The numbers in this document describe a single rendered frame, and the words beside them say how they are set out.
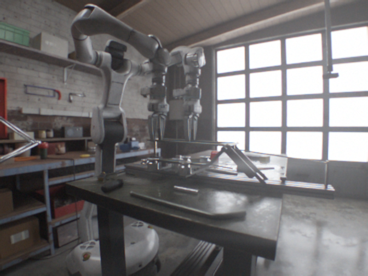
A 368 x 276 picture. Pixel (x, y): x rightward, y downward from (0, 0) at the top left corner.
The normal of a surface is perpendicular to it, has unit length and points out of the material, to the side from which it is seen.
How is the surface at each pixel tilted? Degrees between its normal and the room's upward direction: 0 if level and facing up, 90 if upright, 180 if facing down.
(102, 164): 98
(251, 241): 90
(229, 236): 90
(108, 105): 112
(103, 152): 98
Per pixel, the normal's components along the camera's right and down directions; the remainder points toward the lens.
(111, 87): 0.70, 0.40
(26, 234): 0.87, 0.02
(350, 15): -0.50, 0.04
